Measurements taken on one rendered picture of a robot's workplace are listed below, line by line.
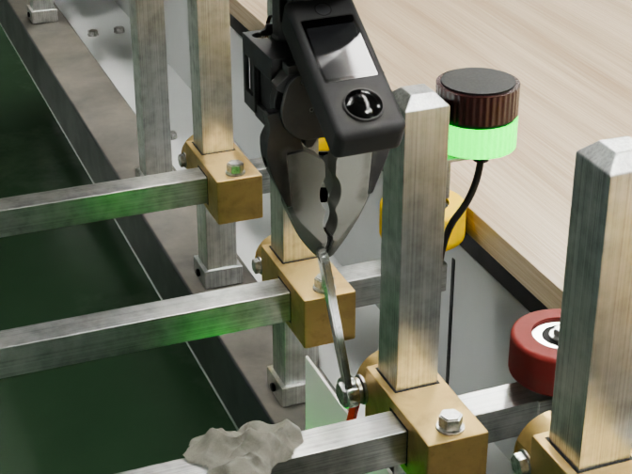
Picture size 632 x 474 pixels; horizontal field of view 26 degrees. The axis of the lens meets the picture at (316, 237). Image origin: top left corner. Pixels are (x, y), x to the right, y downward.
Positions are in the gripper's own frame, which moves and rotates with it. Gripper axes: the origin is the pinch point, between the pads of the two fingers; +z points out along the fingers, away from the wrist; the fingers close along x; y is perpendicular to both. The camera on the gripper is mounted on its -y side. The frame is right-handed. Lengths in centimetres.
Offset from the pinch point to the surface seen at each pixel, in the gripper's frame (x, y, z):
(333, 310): -0.6, 0.5, 5.7
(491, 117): -12.0, -0.7, -8.1
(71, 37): -10, 141, 31
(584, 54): -55, 54, 11
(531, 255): -23.6, 11.4, 11.1
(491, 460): -26, 20, 39
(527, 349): -15.2, -2.7, 10.5
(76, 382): -6, 144, 101
